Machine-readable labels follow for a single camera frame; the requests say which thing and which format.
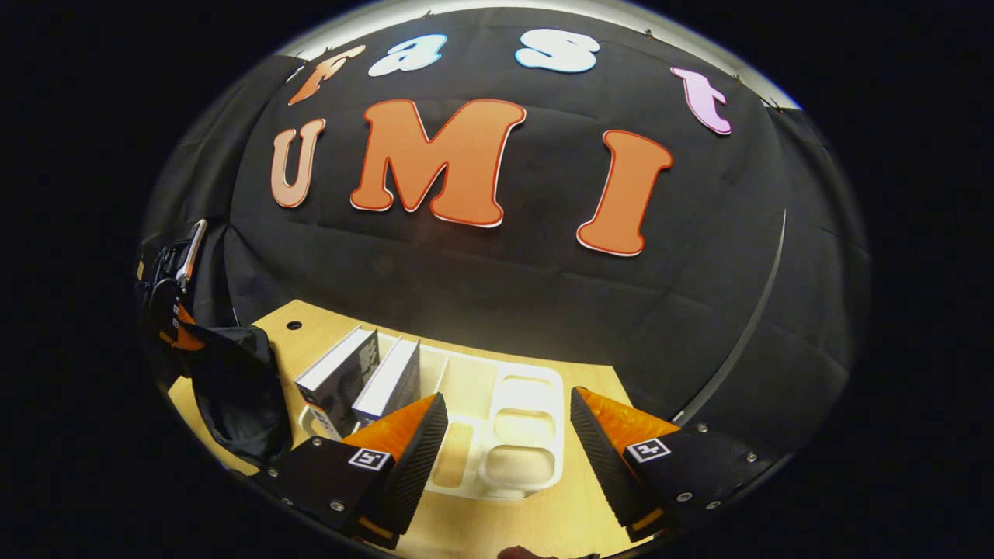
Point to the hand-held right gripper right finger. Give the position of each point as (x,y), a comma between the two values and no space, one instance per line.
(613,466)

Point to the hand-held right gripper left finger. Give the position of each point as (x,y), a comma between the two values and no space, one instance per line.
(408,473)

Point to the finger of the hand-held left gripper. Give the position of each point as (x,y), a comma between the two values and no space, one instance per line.
(182,335)

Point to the black schoolbag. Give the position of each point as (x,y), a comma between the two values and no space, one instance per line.
(241,396)

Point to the blue cover book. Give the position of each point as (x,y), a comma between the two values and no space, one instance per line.
(388,380)

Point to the white plastic bookshelf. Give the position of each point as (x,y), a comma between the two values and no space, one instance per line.
(466,388)

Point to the thin grey frame pole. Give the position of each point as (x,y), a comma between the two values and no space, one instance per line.
(765,295)

